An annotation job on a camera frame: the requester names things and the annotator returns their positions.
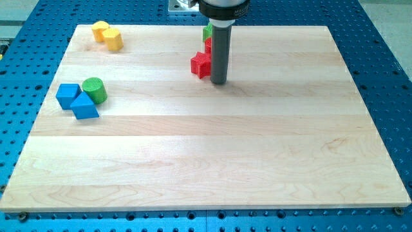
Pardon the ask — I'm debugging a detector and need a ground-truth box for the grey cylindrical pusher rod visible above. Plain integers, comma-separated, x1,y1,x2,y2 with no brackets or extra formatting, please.
209,19,234,84

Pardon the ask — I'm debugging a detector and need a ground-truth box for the black round tool flange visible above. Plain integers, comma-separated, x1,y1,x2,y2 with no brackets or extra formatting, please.
198,0,250,21

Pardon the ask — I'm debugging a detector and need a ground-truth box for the red star block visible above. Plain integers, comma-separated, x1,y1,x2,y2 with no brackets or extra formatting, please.
191,52,211,79

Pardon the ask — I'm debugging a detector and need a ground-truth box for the green block behind rod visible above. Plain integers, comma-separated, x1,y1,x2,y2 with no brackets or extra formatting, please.
202,23,212,42

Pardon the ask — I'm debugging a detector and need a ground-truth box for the red block behind rod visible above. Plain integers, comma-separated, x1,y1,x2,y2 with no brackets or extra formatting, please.
204,37,212,53

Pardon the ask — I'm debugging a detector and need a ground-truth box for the yellow hexagon block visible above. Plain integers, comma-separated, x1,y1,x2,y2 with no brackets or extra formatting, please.
102,28,124,51

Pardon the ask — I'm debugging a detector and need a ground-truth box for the yellow cylinder block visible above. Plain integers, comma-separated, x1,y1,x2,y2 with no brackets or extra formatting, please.
91,21,110,43

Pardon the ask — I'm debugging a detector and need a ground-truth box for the light wooden board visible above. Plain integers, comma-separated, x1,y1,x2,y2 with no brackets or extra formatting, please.
1,24,411,213

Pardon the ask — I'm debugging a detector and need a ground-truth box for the green cylinder block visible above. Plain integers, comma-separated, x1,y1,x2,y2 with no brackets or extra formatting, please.
82,77,108,104

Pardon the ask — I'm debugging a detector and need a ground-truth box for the blue triangle block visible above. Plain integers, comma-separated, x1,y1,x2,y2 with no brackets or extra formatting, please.
70,92,99,120

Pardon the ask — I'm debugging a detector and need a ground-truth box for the blue cube block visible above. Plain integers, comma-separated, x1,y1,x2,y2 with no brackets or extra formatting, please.
55,83,81,110

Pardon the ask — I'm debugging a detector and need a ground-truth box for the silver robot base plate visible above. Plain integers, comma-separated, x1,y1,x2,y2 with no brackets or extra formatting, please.
168,0,198,12

